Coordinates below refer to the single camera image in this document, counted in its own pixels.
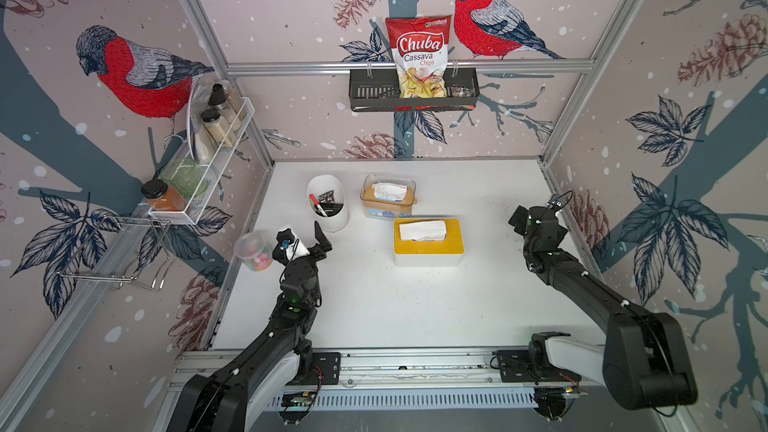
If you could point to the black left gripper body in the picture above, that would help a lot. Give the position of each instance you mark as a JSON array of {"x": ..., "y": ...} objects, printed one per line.
[{"x": 309, "y": 264}]

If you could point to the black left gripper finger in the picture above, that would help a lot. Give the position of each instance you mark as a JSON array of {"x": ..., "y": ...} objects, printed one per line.
[
  {"x": 323, "y": 246},
  {"x": 283, "y": 253}
]

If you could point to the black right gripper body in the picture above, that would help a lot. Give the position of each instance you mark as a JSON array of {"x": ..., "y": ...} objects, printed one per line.
[{"x": 520, "y": 227}]

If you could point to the blue tissue paper pack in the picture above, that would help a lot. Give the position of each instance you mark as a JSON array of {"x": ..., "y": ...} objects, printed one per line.
[{"x": 386, "y": 211}]

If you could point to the bamboo tissue box lid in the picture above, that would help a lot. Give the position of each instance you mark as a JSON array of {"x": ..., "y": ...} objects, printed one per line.
[{"x": 389, "y": 193}]

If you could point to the white plastic tissue box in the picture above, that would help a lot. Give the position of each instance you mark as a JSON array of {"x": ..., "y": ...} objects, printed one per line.
[{"x": 427, "y": 259}]

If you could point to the clear plastic tissue box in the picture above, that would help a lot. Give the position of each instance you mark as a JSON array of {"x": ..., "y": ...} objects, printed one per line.
[{"x": 372, "y": 178}]

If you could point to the yellow tissue box lid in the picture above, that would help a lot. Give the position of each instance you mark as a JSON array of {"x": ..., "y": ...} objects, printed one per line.
[{"x": 452, "y": 244}]

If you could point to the white tissue paper pack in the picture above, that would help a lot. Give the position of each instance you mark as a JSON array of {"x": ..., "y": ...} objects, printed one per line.
[{"x": 423, "y": 230}]

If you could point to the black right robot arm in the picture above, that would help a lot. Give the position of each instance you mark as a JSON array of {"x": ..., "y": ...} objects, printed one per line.
[{"x": 643, "y": 361}]

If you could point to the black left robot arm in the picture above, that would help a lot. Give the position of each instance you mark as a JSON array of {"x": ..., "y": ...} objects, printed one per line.
[{"x": 231, "y": 398}]

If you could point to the clear plastic cup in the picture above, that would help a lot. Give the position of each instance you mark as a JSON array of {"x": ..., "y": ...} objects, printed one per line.
[{"x": 252, "y": 249}]

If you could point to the red marker pen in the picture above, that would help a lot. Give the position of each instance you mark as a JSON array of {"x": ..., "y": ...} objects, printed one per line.
[{"x": 317, "y": 205}]

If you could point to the white oval cup holder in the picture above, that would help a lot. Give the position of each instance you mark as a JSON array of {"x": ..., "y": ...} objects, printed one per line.
[{"x": 330, "y": 193}]

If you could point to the green item in bag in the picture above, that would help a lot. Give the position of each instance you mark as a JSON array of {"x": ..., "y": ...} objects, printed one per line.
[{"x": 186, "y": 177}]

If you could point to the orange spice jar black lid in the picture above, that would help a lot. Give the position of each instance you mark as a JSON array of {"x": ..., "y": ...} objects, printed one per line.
[{"x": 162, "y": 197}]

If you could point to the beige bottle black cap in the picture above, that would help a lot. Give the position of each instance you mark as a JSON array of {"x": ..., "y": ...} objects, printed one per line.
[
  {"x": 220, "y": 100},
  {"x": 218, "y": 127}
]

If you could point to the red Chuba chips bag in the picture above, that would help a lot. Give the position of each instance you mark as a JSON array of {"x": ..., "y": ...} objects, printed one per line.
[{"x": 419, "y": 48}]

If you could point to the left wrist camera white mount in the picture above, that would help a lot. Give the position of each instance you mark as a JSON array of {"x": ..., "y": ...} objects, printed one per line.
[{"x": 286, "y": 234}]

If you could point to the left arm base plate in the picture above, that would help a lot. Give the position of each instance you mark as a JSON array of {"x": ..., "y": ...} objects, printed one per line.
[{"x": 318, "y": 367}]

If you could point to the aluminium front rail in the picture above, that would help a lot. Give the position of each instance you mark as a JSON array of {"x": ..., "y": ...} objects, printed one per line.
[{"x": 423, "y": 368}]

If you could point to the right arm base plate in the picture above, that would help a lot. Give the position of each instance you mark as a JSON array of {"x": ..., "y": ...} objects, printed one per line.
[{"x": 516, "y": 366}]

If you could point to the white wire wall shelf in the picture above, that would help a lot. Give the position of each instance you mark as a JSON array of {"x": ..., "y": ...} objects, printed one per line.
[{"x": 200, "y": 146}]

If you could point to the chrome wire rack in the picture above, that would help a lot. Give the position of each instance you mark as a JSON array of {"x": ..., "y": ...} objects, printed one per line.
[{"x": 140, "y": 256}]

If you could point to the black wall basket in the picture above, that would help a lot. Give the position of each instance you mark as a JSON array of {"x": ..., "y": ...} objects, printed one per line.
[{"x": 385, "y": 91}]

